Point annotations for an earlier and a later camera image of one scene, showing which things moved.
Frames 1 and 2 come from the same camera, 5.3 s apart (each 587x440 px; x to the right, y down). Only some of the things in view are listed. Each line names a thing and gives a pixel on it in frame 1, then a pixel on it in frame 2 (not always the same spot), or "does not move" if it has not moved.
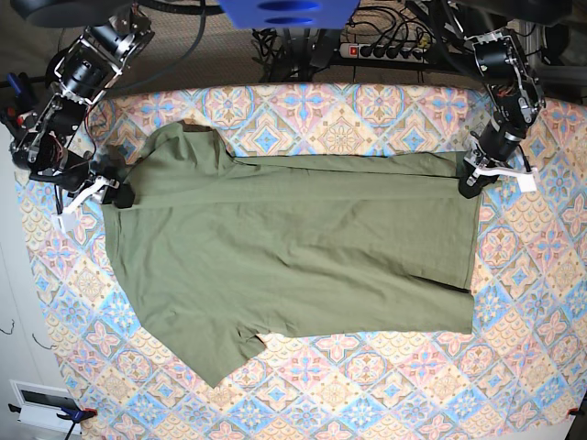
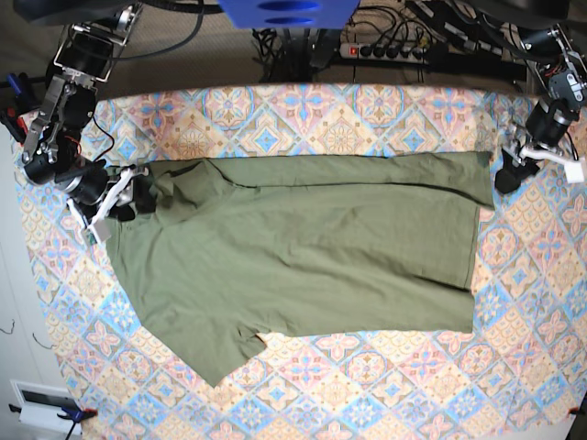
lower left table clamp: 75,415 does not move
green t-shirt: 219,249 does not move
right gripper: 470,186 → 524,149
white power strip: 386,53 does not move
